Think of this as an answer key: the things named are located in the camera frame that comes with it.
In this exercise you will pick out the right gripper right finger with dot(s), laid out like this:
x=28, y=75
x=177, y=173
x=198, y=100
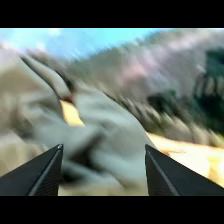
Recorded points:
x=168, y=178

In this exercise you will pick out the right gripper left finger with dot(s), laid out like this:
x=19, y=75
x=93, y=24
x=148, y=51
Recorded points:
x=43, y=178

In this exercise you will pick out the grey garment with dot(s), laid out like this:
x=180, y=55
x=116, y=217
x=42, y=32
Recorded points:
x=106, y=133

